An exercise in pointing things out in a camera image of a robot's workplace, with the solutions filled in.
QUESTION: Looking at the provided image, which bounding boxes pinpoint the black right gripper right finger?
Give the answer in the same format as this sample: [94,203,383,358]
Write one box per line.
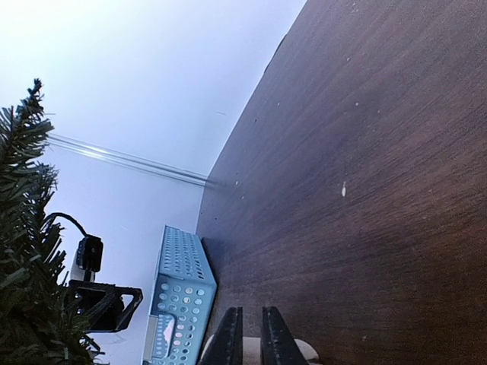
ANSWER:
[260,306,307,365]

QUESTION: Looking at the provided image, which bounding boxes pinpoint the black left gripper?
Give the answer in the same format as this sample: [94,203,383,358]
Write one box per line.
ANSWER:
[64,280,143,332]

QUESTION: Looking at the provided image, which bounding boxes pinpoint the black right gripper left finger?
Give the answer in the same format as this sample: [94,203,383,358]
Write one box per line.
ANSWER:
[199,306,243,365]

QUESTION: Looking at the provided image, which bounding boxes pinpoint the small green christmas tree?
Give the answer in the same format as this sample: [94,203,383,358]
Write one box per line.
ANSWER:
[1,79,98,364]

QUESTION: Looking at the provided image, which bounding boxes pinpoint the pink pompom ornament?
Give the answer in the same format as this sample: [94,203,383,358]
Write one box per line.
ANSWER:
[160,315,176,344]

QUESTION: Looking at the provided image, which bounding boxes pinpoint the round wooden tree base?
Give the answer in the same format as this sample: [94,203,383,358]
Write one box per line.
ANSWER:
[242,337,322,364]

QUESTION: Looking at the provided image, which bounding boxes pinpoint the light blue plastic basket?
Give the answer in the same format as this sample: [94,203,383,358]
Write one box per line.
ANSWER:
[142,226,218,364]

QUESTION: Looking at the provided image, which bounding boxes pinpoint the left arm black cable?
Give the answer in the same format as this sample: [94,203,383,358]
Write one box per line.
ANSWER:
[45,212,88,239]

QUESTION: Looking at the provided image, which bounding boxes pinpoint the left aluminium frame post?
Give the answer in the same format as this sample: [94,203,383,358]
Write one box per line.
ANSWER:
[48,134,207,187]

